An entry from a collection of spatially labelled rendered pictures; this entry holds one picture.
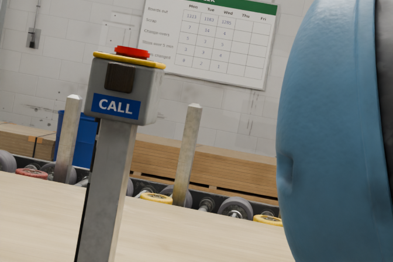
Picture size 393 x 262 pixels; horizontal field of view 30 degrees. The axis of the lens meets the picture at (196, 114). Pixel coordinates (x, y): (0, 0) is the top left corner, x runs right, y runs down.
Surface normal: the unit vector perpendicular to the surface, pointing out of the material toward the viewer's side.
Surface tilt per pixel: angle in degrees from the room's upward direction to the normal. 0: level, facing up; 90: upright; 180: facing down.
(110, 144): 90
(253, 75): 90
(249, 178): 90
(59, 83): 90
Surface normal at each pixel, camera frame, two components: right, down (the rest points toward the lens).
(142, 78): -0.11, 0.04
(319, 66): -0.55, -0.40
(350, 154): -0.63, -0.07
